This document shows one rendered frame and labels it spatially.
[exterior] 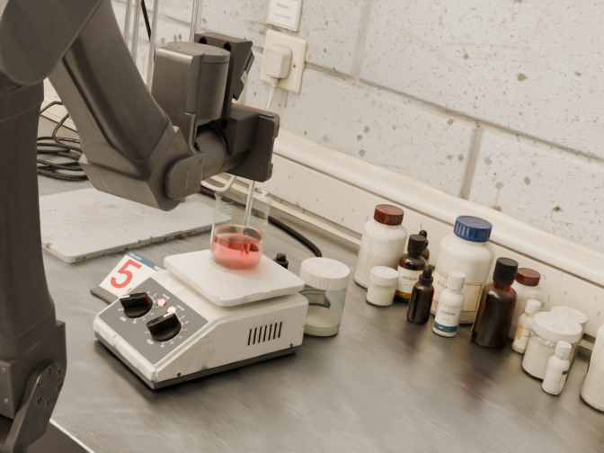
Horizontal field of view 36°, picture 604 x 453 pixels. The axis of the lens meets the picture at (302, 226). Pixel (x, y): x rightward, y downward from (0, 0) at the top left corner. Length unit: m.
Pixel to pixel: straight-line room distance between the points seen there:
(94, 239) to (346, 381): 0.43
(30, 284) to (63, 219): 0.68
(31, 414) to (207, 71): 0.32
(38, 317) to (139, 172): 0.15
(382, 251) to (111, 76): 0.64
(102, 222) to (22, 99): 0.76
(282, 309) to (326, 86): 0.54
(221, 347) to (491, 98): 0.54
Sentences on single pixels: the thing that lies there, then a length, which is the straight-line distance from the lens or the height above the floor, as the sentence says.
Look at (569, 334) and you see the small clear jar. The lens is 1.13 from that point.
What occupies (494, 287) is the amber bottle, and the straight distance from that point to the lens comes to 1.18.
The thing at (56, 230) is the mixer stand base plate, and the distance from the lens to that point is 1.32.
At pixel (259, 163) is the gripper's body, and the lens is 0.93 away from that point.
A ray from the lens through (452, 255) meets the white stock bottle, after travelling 1.21.
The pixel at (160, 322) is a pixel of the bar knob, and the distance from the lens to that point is 0.98.
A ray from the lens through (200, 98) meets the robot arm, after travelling 0.83.
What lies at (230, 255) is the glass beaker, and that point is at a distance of 1.04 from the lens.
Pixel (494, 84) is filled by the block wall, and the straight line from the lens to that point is 1.32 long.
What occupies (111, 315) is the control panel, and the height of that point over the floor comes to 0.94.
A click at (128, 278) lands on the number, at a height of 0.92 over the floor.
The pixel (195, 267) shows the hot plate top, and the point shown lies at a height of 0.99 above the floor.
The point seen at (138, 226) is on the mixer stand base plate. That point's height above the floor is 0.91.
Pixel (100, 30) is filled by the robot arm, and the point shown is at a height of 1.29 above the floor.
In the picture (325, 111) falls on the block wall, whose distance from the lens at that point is 1.49.
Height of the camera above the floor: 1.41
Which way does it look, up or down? 20 degrees down
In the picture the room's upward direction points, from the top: 9 degrees clockwise
